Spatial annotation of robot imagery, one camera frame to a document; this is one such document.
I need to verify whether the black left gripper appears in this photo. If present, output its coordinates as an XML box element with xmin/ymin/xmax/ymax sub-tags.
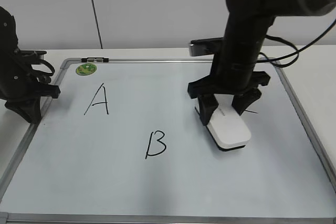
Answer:
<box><xmin>1</xmin><ymin>49</ymin><xmax>60</xmax><ymax>123</ymax></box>

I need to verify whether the white whiteboard with grey frame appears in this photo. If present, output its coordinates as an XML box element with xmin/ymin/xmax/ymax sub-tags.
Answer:
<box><xmin>1</xmin><ymin>61</ymin><xmax>335</xmax><ymax>219</ymax></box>

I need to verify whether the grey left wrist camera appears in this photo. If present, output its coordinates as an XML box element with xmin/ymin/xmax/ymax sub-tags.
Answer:
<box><xmin>16</xmin><ymin>50</ymin><xmax>47</xmax><ymax>61</ymax></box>

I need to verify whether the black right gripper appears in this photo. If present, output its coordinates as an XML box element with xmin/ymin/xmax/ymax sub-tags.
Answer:
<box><xmin>187</xmin><ymin>38</ymin><xmax>270</xmax><ymax>126</ymax></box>

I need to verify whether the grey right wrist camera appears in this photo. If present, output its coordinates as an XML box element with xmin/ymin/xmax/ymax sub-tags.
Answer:
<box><xmin>189</xmin><ymin>37</ymin><xmax>223</xmax><ymax>57</ymax></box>

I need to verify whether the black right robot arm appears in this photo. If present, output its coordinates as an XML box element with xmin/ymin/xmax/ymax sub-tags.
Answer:
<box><xmin>187</xmin><ymin>0</ymin><xmax>335</xmax><ymax>125</ymax></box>

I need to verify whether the black and silver hanging clip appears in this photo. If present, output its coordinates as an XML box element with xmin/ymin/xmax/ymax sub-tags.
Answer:
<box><xmin>81</xmin><ymin>57</ymin><xmax>109</xmax><ymax>63</ymax></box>

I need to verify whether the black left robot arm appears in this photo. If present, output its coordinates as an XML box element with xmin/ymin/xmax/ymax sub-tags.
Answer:
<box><xmin>1</xmin><ymin>7</ymin><xmax>60</xmax><ymax>124</ymax></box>

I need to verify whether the round green magnet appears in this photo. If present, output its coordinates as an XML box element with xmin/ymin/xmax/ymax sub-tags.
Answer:
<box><xmin>76</xmin><ymin>63</ymin><xmax>97</xmax><ymax>76</ymax></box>

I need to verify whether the white rectangular board eraser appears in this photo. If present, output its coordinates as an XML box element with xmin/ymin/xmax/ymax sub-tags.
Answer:
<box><xmin>205</xmin><ymin>105</ymin><xmax>251</xmax><ymax>151</ymax></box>

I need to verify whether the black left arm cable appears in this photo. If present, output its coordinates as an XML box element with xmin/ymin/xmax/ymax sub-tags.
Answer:
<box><xmin>25</xmin><ymin>58</ymin><xmax>56</xmax><ymax>84</ymax></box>

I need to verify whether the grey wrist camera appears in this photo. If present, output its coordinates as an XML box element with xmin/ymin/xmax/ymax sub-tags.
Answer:
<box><xmin>16</xmin><ymin>50</ymin><xmax>47</xmax><ymax>61</ymax></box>
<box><xmin>189</xmin><ymin>37</ymin><xmax>223</xmax><ymax>57</ymax></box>

